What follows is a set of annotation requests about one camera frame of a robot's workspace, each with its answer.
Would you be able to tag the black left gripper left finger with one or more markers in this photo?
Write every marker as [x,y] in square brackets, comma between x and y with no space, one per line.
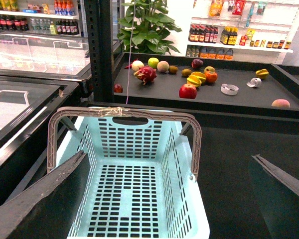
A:
[47,209]

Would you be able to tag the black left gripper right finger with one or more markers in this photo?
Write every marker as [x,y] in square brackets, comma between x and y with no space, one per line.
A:
[277,194]

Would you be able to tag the light blue plastic basket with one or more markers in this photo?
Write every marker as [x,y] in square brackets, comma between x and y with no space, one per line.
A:
[140,183]

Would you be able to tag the green red mango fruit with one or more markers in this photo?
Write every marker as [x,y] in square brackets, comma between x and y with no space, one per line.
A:
[209,69]

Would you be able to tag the peach at tray edge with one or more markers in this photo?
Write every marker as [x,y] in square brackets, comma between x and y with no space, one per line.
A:
[281,103]

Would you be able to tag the yellow starfruit far right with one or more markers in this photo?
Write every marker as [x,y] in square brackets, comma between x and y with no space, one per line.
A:
[262,74]

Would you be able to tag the yellow starfruit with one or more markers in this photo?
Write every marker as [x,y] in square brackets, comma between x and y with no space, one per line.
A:
[200,76]
[194,80]
[262,74]

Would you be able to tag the black fruit display tray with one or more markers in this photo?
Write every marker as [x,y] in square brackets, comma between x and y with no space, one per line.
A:
[228,94]

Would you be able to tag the small red apple left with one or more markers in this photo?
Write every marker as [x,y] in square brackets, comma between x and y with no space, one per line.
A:
[118,88]

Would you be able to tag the orange persimmon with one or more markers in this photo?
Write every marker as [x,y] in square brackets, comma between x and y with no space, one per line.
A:
[211,76]

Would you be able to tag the red apple on tray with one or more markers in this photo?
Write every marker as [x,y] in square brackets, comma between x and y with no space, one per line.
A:
[188,91]

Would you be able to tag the yellow starfruit back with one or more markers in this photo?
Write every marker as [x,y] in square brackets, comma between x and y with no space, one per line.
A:
[200,76]

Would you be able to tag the yellow starfruit front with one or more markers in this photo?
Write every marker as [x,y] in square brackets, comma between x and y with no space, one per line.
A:
[194,80]

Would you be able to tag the glass top freezer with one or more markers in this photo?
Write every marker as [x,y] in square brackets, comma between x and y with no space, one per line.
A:
[44,56]

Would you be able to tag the brown kiwi right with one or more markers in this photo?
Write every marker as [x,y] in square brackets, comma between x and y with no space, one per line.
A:
[186,72]

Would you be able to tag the brown kiwi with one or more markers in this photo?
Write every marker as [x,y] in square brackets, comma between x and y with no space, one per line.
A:
[186,72]
[173,69]

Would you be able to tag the dark purple fruit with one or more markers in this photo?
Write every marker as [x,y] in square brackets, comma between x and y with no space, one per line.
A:
[197,63]

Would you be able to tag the pink dragon fruit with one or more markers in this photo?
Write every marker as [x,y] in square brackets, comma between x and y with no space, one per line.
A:
[146,74]

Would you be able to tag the white round fruit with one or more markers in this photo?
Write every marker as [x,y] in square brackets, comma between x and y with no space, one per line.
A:
[137,65]

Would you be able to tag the brown kiwi left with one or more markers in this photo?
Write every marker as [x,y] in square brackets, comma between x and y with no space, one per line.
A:
[173,69]

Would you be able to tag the white grocery shelf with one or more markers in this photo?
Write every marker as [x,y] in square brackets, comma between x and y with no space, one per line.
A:
[243,30]

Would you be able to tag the pale round peach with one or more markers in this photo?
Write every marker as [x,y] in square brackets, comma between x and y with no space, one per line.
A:
[162,66]

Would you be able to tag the green apple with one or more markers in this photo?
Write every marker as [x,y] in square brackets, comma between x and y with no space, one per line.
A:
[153,62]

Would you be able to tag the drinks shelf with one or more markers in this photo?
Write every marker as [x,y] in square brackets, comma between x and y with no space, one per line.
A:
[50,17]

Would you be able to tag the green potted plant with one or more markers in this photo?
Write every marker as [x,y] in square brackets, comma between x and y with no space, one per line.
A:
[146,26]

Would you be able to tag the black steel post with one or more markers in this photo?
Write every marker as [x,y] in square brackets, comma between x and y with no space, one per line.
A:
[100,37]

